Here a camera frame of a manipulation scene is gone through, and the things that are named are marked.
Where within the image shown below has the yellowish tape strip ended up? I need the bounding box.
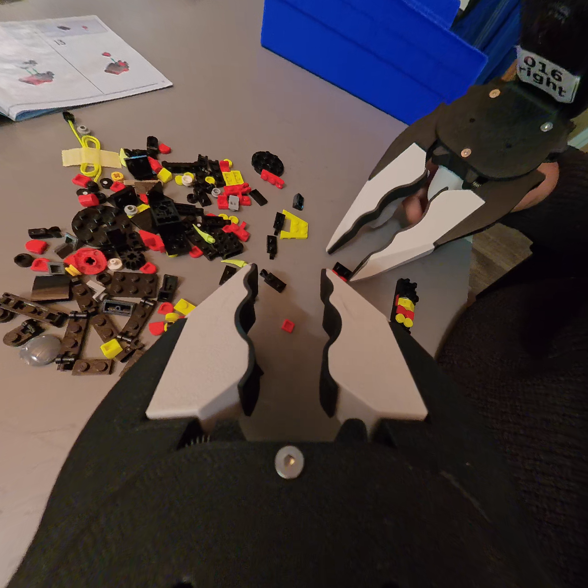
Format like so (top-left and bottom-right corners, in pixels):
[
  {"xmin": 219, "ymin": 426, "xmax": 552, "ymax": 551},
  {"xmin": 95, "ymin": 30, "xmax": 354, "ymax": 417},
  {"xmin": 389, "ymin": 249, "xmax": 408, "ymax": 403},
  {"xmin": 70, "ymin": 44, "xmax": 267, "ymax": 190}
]
[{"xmin": 62, "ymin": 148, "xmax": 122, "ymax": 169}]

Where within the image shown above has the black red yellow lego assembly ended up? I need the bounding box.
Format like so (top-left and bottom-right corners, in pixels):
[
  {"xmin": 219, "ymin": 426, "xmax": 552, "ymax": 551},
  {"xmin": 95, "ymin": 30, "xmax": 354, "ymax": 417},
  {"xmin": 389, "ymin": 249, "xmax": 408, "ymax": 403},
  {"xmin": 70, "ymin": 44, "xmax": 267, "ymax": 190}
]
[{"xmin": 390, "ymin": 278, "xmax": 420, "ymax": 329}]

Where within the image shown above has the blue plastic bin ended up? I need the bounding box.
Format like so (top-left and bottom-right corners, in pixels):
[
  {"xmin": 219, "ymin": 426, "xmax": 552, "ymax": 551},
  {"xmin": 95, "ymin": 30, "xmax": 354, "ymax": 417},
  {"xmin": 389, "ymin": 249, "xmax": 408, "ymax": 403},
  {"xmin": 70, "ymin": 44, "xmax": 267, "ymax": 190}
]
[
  {"xmin": 261, "ymin": 0, "xmax": 488, "ymax": 126},
  {"xmin": 452, "ymin": 0, "xmax": 522, "ymax": 60}
]

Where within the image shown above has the person's right hand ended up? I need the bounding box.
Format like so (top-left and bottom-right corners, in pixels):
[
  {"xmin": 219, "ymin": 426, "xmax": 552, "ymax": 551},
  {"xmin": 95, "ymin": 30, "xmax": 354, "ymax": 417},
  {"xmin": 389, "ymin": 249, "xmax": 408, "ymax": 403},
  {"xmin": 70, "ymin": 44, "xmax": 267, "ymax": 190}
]
[{"xmin": 511, "ymin": 162, "xmax": 560, "ymax": 213}]

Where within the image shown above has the pile of lego pieces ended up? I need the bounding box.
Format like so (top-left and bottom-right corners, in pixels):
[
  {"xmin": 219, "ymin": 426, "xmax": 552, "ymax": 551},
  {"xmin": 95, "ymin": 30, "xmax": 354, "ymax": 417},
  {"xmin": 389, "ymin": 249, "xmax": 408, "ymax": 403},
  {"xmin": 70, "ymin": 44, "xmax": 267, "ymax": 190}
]
[{"xmin": 0, "ymin": 135, "xmax": 288, "ymax": 377}]

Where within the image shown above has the yellow lego wedge plate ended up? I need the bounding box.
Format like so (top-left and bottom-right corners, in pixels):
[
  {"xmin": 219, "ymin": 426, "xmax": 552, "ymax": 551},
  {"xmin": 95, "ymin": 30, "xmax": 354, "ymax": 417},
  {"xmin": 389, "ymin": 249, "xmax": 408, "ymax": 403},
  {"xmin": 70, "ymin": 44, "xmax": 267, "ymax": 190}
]
[{"xmin": 279, "ymin": 209, "xmax": 309, "ymax": 240}]

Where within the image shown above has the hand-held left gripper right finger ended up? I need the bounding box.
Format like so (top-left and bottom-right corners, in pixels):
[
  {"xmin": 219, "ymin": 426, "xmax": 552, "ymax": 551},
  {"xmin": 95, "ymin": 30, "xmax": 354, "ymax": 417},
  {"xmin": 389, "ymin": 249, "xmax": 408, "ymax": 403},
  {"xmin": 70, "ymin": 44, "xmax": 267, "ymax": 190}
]
[{"xmin": 319, "ymin": 268, "xmax": 429, "ymax": 437}]

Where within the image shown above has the neon yellow lego string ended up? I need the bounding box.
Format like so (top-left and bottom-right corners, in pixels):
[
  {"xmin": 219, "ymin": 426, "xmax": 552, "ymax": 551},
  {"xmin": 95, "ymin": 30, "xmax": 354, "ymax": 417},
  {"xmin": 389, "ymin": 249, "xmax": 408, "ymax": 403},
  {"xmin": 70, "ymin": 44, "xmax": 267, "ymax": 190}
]
[{"xmin": 63, "ymin": 111, "xmax": 103, "ymax": 177}]

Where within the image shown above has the silver lego dome piece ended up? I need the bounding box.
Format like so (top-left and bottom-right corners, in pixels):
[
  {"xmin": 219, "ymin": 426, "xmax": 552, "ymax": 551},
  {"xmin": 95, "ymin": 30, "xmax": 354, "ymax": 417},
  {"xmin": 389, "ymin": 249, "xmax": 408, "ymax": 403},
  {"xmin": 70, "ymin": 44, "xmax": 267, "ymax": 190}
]
[{"xmin": 19, "ymin": 334, "xmax": 62, "ymax": 367}]

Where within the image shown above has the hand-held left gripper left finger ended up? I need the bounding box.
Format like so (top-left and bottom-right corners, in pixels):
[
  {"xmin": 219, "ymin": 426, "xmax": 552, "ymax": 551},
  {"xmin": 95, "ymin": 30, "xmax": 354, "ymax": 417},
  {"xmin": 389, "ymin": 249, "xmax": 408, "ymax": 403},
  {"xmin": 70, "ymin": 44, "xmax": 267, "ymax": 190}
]
[{"xmin": 145, "ymin": 263, "xmax": 263, "ymax": 425}]

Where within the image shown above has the lego instruction booklet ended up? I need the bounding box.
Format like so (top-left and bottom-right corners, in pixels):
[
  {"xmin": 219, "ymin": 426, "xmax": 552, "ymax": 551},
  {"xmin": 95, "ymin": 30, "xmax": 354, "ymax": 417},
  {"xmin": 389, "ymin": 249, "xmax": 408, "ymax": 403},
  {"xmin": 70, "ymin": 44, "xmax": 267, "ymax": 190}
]
[{"xmin": 0, "ymin": 15, "xmax": 174, "ymax": 122}]

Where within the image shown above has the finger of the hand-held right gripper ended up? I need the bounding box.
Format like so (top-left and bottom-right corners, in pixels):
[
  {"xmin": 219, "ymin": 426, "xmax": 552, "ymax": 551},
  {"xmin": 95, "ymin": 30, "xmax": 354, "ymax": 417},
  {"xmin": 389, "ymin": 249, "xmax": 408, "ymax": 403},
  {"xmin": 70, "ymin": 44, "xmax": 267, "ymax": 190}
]
[
  {"xmin": 326, "ymin": 142, "xmax": 430, "ymax": 254},
  {"xmin": 348, "ymin": 190, "xmax": 486, "ymax": 282}
]

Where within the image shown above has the black round lego plate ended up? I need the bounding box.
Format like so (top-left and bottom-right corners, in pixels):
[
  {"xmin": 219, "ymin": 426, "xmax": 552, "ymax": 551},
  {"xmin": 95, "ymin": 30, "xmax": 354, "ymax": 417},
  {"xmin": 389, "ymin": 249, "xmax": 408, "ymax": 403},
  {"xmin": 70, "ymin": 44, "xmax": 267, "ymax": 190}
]
[{"xmin": 252, "ymin": 151, "xmax": 285, "ymax": 177}]

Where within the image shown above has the person's black knit sweater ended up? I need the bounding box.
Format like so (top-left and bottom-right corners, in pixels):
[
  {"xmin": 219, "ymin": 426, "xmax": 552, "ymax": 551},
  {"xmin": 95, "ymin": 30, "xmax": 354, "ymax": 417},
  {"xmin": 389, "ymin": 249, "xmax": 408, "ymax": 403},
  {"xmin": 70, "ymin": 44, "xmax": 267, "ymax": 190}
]
[{"xmin": 436, "ymin": 276, "xmax": 588, "ymax": 588}]

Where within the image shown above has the person's right forearm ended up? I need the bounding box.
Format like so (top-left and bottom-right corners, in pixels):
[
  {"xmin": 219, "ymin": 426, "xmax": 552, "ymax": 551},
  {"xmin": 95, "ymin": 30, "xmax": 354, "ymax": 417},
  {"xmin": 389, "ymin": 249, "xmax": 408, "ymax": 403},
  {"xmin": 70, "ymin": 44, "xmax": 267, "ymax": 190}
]
[{"xmin": 498, "ymin": 146, "xmax": 588, "ymax": 281}]

